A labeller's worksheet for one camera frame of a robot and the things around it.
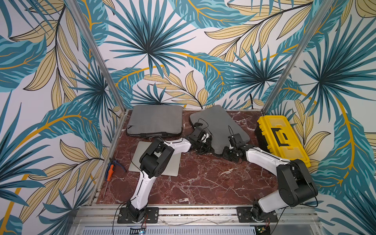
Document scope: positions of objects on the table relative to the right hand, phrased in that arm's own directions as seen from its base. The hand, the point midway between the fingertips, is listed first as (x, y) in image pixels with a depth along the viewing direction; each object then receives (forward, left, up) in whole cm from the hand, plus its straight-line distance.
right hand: (224, 154), depth 93 cm
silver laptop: (-8, +33, -1) cm, 34 cm away
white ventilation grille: (-38, +33, -3) cm, 50 cm away
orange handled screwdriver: (-10, +69, -1) cm, 69 cm away
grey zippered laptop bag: (+29, +47, +1) cm, 55 cm away
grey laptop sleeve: (+22, -1, +3) cm, 22 cm away
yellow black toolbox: (+5, -30, +14) cm, 33 cm away
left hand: (+2, +6, +2) cm, 7 cm away
